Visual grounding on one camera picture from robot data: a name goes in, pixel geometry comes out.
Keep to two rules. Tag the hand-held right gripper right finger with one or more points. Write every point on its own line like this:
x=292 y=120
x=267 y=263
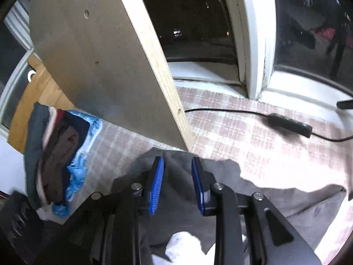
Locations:
x=197 y=185

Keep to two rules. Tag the pine plank headboard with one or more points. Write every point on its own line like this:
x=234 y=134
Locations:
x=41 y=88

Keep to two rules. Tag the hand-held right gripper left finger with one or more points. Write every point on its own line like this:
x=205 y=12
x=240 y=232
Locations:
x=155 y=185

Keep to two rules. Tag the white window frame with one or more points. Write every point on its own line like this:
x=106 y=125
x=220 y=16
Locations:
x=256 y=47

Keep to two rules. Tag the white garment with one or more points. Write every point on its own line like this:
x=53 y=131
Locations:
x=48 y=128

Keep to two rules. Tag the dark grey shirt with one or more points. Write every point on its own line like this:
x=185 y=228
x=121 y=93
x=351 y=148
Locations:
x=248 y=198

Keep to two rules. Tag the dark red garment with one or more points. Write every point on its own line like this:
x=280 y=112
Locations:
x=60 y=117

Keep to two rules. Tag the light wooden board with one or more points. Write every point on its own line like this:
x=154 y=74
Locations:
x=96 y=60

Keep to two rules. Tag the brown garment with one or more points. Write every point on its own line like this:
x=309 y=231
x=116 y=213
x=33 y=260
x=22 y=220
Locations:
x=60 y=157

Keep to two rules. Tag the bright blue garment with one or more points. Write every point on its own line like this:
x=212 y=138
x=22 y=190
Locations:
x=77 y=176

